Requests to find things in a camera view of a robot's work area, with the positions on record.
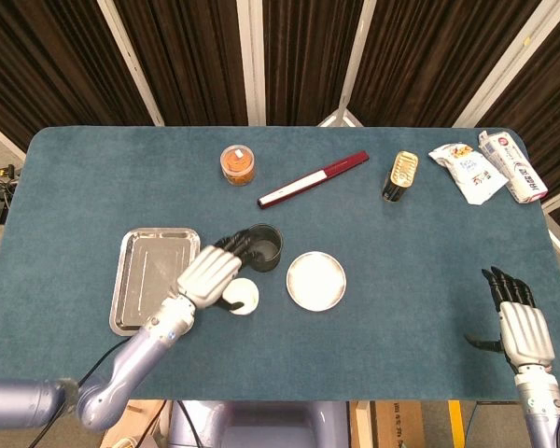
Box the clear jar of rubber bands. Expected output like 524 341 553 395
219 145 257 187

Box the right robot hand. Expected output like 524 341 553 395
464 265 556 374

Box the dark brown pleated curtain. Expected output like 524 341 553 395
0 0 560 230

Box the black tin can gold lid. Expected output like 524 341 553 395
381 149 420 203

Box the dark red long box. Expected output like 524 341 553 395
257 149 371 211

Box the lavender robot base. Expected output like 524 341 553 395
167 399 351 448

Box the white frame post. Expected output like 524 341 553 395
96 0 165 127
236 0 267 126
316 0 379 128
452 0 556 128

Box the white snack packet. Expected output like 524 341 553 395
427 143 509 205

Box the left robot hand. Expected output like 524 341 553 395
175 228 262 314

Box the round steel plate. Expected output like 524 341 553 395
286 250 347 313

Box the rectangular steel tray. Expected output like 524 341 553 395
108 227 202 337

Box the black cup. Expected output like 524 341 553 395
241 223 285 273

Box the white tissue pack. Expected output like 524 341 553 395
477 130 549 204

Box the white paper cup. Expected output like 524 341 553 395
221 277 260 316

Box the brown cardboard box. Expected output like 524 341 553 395
371 400 426 448

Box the light wooden plank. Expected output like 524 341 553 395
100 399 167 448

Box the blue table cloth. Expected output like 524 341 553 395
0 125 560 402

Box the floor cable bundle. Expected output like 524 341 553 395
0 162 21 200

